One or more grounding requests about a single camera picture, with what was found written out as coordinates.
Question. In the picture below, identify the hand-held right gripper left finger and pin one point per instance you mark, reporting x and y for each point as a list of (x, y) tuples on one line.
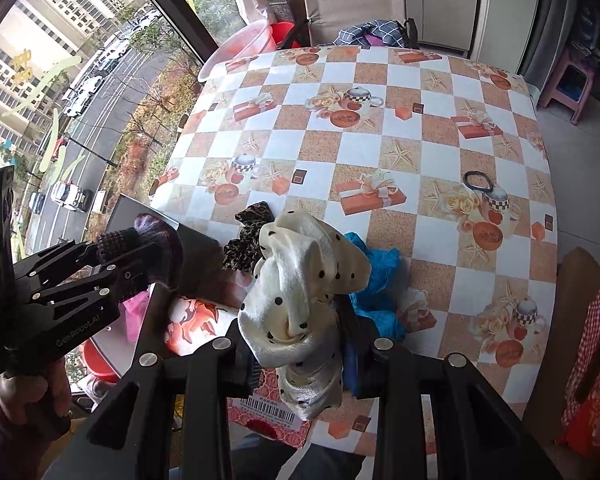
[(215, 375)]

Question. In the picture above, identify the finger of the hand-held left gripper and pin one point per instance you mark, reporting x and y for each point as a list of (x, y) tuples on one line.
[(105, 287), (60, 260)]

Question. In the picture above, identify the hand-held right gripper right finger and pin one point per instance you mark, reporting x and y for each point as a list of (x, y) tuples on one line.
[(395, 385)]

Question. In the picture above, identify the purple knit hat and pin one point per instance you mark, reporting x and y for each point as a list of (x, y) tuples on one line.
[(152, 240)]

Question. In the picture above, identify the cream polka dot scrunchie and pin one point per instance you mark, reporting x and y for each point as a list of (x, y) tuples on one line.
[(300, 285)]

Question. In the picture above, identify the leopard print scrunchie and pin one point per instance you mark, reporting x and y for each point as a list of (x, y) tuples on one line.
[(245, 240)]

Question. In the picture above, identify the person's left forearm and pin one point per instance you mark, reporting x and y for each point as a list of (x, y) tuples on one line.
[(5, 440)]

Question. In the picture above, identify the person's left hand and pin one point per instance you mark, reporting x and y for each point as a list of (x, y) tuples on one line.
[(35, 390)]

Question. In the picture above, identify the white floral box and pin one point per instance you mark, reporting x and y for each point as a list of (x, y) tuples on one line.
[(200, 322)]

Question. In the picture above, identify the red patterned box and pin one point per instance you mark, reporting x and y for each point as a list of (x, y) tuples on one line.
[(260, 410)]

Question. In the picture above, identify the white van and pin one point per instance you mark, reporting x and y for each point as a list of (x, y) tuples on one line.
[(70, 196)]

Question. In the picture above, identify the person's leg in jeans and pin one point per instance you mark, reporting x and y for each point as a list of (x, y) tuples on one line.
[(300, 460)]

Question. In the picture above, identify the wooden chair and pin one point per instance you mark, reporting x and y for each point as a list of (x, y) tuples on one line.
[(545, 360)]

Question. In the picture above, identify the red patterned cloth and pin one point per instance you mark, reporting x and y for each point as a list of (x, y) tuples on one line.
[(595, 360)]

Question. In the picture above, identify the checkered tablecloth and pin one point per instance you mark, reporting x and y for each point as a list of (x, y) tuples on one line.
[(405, 135)]

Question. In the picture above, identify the translucent pink basin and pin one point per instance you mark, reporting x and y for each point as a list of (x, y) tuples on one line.
[(240, 47)]

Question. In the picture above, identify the red basin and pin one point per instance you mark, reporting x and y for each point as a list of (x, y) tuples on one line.
[(282, 32)]

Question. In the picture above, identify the grey woven basket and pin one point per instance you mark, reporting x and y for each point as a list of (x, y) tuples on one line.
[(280, 10)]

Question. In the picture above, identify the pink plastic stool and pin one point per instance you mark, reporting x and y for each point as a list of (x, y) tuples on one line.
[(567, 85)]

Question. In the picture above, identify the folding chair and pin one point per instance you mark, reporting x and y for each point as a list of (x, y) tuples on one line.
[(330, 15)]

